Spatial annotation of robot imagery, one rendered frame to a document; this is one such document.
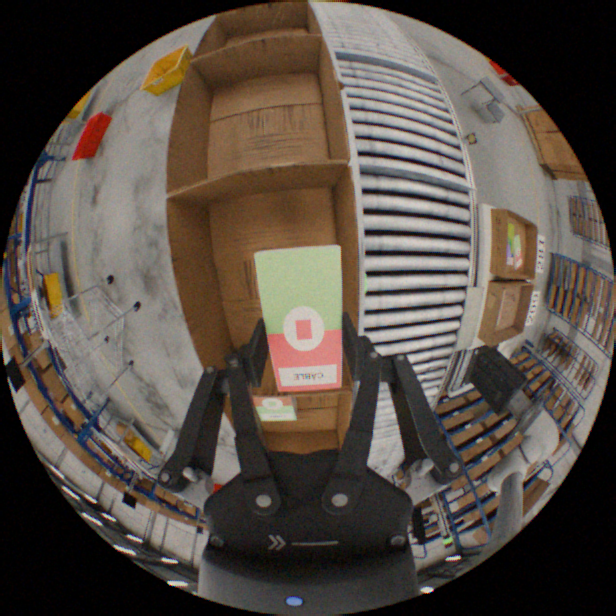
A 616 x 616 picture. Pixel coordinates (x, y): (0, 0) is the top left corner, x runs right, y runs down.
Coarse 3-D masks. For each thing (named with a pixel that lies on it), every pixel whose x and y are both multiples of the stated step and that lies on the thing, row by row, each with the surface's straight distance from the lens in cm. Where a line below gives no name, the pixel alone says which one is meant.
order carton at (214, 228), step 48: (192, 192) 36; (240, 192) 42; (288, 192) 45; (336, 192) 41; (192, 240) 41; (240, 240) 46; (288, 240) 44; (336, 240) 45; (192, 288) 39; (240, 288) 48; (192, 336) 38; (240, 336) 53
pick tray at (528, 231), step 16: (496, 208) 95; (496, 224) 95; (528, 224) 127; (496, 240) 94; (528, 240) 127; (496, 256) 94; (528, 256) 127; (496, 272) 94; (512, 272) 115; (528, 272) 127
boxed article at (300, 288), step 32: (256, 256) 18; (288, 256) 17; (320, 256) 17; (288, 288) 18; (320, 288) 18; (288, 320) 19; (320, 320) 19; (288, 352) 21; (320, 352) 21; (288, 384) 24; (320, 384) 24
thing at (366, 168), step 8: (360, 168) 61; (368, 168) 61; (376, 168) 61; (384, 168) 61; (392, 168) 61; (400, 168) 61; (400, 176) 70; (408, 176) 69; (416, 176) 69; (424, 176) 69; (432, 176) 68; (440, 176) 70; (440, 184) 78; (448, 184) 77; (456, 184) 76; (464, 184) 77
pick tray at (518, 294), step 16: (496, 288) 95; (512, 288) 119; (528, 288) 127; (496, 304) 96; (512, 304) 124; (528, 304) 128; (496, 320) 97; (512, 320) 132; (480, 336) 105; (496, 336) 114; (512, 336) 122
